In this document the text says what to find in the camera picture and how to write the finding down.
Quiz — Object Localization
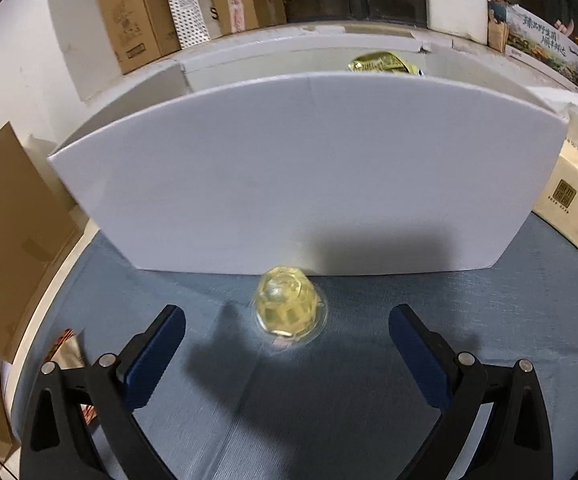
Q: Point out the plain open cardboard box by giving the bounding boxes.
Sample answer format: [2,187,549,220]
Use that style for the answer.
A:
[246,0,288,28]

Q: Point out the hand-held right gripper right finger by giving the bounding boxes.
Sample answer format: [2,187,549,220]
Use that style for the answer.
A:
[389,304,555,480]

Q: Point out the cardboard box red label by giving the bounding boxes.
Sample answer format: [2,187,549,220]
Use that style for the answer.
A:
[204,0,252,37]

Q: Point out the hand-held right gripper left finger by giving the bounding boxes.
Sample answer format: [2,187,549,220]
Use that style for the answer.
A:
[19,304,187,480]

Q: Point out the cream tissue pack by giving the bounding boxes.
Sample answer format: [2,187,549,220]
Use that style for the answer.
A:
[526,85,578,253]

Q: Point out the yellow jelly cup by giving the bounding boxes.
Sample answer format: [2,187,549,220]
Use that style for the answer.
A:
[253,266,329,346]

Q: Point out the white cardboard box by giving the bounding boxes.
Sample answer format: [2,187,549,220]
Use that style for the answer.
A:
[46,49,570,276]

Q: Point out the gold snack packet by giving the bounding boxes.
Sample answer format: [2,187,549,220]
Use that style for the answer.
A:
[346,51,426,78]

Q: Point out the brown red snack packet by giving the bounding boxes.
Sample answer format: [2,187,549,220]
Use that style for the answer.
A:
[49,329,87,368]

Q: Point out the brown paper bag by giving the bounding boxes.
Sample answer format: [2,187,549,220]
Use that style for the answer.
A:
[486,7,510,53]

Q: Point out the white foam box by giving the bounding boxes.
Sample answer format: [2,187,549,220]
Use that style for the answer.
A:
[425,0,488,45]

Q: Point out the landscape printed box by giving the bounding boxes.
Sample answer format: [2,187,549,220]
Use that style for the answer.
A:
[489,2,578,86]

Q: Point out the large brown cardboard box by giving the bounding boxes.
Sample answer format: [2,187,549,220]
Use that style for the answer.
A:
[0,122,82,363]

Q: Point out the tall brown cardboard box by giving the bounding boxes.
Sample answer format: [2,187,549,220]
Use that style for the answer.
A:
[96,0,182,75]

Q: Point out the white foam block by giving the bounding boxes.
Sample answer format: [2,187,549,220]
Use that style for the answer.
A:
[25,132,70,196]

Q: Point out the blue grey tablecloth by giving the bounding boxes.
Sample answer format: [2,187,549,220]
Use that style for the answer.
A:
[11,210,578,480]

